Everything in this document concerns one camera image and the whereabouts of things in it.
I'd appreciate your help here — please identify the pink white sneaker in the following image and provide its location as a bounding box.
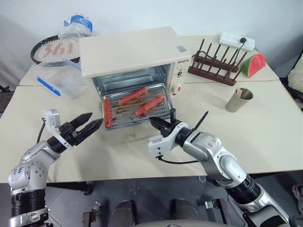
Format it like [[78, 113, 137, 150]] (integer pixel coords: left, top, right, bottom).
[[292, 184, 303, 209]]

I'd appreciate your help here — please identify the metal bracket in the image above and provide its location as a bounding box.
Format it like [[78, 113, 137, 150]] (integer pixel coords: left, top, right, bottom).
[[82, 200, 105, 227], [204, 198, 228, 222]]

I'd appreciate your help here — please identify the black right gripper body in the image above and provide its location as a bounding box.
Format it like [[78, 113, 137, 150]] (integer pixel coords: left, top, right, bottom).
[[159, 120, 181, 138]]

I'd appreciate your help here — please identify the steel cup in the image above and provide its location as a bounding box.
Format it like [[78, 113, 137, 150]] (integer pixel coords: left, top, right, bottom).
[[224, 87, 254, 113]]

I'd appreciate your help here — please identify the black chair base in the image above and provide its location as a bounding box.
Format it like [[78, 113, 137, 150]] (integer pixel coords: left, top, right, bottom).
[[0, 84, 13, 96]]

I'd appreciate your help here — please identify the white power strip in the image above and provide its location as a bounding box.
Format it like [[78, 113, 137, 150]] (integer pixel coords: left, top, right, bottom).
[[218, 32, 257, 52]]

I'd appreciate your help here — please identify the black plug with cable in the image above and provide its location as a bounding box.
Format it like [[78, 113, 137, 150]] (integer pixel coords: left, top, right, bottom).
[[232, 36, 249, 65]]

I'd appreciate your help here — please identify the black table caster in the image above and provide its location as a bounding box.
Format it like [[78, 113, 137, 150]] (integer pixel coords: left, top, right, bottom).
[[83, 181, 93, 195]]

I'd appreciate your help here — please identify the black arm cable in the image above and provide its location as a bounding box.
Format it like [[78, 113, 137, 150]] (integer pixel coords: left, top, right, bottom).
[[36, 117, 47, 144], [155, 155, 201, 165]]

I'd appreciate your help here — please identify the black racket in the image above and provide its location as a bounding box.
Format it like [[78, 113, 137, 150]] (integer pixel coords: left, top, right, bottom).
[[30, 35, 81, 67]]

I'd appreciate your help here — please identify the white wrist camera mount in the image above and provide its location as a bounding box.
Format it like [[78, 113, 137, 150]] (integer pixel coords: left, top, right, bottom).
[[147, 122, 188, 159], [42, 109, 73, 150]]

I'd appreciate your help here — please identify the clear plastic bag blue print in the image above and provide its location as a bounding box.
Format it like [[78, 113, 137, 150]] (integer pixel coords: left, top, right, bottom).
[[56, 13, 96, 40]]

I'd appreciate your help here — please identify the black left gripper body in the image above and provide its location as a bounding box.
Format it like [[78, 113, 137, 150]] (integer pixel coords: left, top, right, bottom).
[[57, 122, 83, 146]]

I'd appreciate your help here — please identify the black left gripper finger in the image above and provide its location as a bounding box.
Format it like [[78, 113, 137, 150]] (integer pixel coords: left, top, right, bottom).
[[70, 112, 94, 130], [79, 118, 104, 141]]

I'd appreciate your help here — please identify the toy watermelon slice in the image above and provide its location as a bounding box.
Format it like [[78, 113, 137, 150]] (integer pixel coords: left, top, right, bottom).
[[239, 53, 267, 79]]

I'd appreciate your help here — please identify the dark wooden peg rack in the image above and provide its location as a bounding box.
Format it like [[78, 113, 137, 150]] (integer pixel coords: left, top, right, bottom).
[[187, 38, 248, 87]]

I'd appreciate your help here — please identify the white oven knob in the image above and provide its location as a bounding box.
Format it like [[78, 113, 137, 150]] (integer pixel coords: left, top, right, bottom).
[[170, 82, 185, 96]]

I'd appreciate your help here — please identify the cream toaster oven body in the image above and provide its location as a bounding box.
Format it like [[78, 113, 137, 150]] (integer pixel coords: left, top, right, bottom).
[[78, 26, 192, 114]]

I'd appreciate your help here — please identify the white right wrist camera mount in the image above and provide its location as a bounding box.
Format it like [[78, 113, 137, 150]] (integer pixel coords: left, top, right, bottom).
[[147, 122, 188, 159]]

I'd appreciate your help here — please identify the thin black zip tie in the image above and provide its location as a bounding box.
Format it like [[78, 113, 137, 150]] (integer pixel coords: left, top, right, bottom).
[[194, 110, 209, 131]]

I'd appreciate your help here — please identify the cream toaster oven door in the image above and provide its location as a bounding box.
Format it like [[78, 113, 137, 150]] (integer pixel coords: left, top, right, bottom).
[[101, 122, 168, 145]]

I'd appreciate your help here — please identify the red sausage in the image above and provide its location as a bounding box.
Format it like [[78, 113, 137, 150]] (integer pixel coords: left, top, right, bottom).
[[118, 87, 149, 106], [103, 99, 114, 129], [135, 94, 165, 117]]

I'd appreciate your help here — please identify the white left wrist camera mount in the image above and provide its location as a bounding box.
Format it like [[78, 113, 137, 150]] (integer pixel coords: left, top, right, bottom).
[[42, 109, 73, 150]]

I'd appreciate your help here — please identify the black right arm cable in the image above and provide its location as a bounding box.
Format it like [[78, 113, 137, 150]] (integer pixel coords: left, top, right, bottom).
[[155, 155, 201, 165]]

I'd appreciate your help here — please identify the dark rounded shape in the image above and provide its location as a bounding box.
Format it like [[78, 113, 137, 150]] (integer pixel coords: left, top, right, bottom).
[[113, 200, 137, 225]]

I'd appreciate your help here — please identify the clear container with blue clips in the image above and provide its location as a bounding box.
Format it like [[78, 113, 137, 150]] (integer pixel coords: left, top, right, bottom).
[[35, 56, 88, 101]]

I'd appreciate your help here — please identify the cream cushion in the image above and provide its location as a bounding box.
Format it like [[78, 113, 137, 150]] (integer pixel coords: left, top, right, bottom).
[[287, 63, 303, 90]]

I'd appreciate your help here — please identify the ribbed metal baking tray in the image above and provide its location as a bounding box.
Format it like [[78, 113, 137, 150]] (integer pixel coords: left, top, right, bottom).
[[102, 83, 173, 130]]

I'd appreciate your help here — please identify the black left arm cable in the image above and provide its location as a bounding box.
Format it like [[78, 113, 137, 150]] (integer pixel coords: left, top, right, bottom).
[[36, 117, 47, 144]]

